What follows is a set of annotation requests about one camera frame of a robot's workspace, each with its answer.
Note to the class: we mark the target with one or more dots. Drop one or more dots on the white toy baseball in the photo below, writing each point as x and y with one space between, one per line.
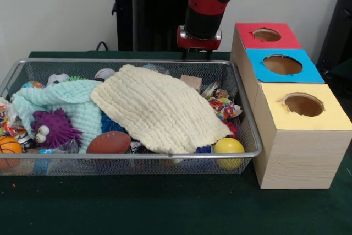
104 74

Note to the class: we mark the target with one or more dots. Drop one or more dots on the clear mesh bin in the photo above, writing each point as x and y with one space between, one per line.
137 164

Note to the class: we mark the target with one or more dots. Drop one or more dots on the dark green table cloth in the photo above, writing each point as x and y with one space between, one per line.
137 207

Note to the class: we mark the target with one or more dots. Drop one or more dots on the purple spiky monster toy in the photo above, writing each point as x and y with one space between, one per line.
56 127

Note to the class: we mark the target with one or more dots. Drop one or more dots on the orange toy basketball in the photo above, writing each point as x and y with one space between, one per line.
9 147

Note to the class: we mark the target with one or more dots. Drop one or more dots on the clear plastic bottle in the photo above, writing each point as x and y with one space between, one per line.
158 68

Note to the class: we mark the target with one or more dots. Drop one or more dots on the brown toy football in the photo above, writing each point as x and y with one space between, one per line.
109 142

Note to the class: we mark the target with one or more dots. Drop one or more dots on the small wooden block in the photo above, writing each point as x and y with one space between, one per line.
191 81

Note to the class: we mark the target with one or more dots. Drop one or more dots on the wooden box with three holes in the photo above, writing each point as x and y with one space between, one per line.
302 158

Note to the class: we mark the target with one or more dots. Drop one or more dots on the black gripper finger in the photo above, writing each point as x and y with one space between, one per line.
186 54
208 54

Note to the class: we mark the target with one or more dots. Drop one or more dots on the yellow ball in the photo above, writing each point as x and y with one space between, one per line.
228 149

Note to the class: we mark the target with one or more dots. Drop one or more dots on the black furniture piece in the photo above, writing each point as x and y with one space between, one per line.
338 39

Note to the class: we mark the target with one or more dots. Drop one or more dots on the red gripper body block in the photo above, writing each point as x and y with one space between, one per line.
198 43

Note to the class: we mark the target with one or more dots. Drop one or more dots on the mint green waffle cloth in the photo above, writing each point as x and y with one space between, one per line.
77 94

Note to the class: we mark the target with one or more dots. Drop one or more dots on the cream waffle cloth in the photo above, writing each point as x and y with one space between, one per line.
159 108

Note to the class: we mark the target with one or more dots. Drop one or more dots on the black and white soccer ball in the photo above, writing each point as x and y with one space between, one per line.
57 79

